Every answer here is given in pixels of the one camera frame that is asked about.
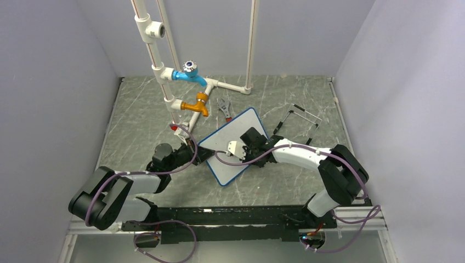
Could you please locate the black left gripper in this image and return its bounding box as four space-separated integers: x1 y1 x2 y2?
166 138 217 173

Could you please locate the blue framed whiteboard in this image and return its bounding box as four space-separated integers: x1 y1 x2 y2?
199 107 268 186

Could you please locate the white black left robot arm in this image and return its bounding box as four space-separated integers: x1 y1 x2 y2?
68 140 214 230

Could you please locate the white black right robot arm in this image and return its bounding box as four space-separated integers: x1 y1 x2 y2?
239 128 369 227

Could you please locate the black whiteboard stand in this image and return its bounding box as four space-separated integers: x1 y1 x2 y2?
273 103 322 146

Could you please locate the orange faucet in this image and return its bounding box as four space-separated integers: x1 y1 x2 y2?
180 92 209 117

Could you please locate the blue faucet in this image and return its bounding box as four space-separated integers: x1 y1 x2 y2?
172 60 207 87

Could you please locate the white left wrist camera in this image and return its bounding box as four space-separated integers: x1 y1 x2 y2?
169 124 191 143

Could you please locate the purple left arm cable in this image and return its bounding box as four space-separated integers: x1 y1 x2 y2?
84 124 199 227

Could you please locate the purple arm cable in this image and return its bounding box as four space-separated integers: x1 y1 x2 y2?
214 143 382 254
84 124 199 227

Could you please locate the red handled adjustable wrench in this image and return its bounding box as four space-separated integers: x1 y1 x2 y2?
217 98 232 122

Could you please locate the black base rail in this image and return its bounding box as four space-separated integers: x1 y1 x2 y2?
122 205 337 244

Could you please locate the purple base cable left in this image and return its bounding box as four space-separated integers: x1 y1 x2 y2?
133 220 197 263

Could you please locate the white PVC pipe frame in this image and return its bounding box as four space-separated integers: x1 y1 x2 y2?
131 1 259 139

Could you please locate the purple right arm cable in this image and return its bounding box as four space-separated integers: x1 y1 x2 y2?
214 143 382 254

